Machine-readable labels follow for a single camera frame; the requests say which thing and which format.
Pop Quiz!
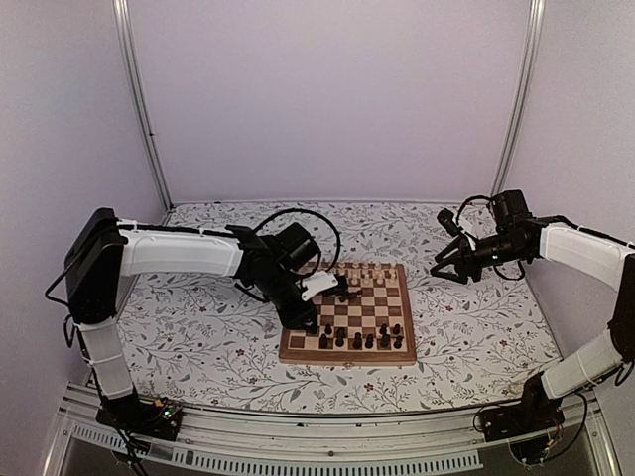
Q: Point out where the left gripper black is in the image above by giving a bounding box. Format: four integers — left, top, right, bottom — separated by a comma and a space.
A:
253, 265, 318, 332

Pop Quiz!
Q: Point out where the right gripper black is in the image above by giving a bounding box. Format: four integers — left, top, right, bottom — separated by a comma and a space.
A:
431, 232, 527, 285

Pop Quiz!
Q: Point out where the dark piece placed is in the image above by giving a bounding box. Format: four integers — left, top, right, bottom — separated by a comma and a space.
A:
334, 327, 346, 347

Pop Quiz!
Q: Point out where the wooden chess board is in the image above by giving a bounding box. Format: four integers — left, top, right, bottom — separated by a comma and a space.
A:
279, 264, 417, 367

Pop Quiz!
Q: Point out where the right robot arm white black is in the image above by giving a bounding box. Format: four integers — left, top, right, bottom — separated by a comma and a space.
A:
431, 189, 634, 432

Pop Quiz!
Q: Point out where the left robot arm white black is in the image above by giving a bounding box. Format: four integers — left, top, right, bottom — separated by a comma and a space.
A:
60, 208, 319, 430

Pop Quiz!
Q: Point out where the pile of dark pieces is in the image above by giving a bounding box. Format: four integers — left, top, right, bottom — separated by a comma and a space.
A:
337, 290, 362, 302

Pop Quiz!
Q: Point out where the row of white pieces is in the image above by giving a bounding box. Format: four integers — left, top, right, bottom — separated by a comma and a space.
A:
335, 262, 399, 288

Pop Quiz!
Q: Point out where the floral patterned table mat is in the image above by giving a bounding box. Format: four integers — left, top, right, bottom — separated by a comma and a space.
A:
96, 200, 567, 417

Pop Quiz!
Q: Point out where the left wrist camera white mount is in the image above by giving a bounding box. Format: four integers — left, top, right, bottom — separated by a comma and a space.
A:
300, 271, 348, 301

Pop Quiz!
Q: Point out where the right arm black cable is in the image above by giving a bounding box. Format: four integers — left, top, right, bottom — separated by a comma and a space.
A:
455, 194, 527, 282

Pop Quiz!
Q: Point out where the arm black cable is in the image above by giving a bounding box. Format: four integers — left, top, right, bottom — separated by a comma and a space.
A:
255, 208, 344, 279
455, 194, 527, 282

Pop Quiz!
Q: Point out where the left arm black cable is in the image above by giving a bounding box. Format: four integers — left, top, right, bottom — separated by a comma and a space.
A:
255, 208, 344, 279

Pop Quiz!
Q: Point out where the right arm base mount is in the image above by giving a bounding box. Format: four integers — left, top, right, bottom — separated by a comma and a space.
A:
475, 373, 565, 465

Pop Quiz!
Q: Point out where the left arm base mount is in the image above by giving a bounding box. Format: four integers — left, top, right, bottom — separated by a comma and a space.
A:
96, 391, 183, 441

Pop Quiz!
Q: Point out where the front aluminium rail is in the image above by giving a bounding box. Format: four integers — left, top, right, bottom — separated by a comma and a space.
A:
43, 385, 622, 475

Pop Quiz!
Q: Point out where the right aluminium frame post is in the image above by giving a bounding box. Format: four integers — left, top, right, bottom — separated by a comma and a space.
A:
489, 0, 546, 195

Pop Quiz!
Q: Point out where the aluminium frame post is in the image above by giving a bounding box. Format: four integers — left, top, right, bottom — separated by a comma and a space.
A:
489, 0, 546, 195
112, 0, 174, 212

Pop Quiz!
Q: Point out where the left aluminium frame post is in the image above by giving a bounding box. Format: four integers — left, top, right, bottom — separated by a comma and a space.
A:
112, 0, 174, 212

